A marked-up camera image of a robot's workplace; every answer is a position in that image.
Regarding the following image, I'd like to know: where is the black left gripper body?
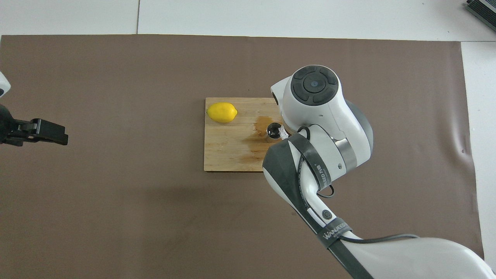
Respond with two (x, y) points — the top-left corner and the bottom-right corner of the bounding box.
(0, 104), (20, 147)

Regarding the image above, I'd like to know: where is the steel double jigger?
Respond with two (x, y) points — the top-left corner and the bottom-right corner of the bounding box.
(266, 122), (282, 143)

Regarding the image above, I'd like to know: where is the brown paper table mat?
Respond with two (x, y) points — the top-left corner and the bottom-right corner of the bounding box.
(0, 34), (487, 279)

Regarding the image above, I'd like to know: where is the yellow lemon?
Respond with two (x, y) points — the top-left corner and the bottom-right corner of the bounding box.
(207, 102), (238, 124)

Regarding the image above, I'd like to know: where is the wooden cutting board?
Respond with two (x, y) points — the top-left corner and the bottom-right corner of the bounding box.
(204, 97), (287, 172)

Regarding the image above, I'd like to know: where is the black ribbed electronic device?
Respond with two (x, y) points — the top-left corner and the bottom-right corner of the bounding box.
(465, 0), (496, 32)

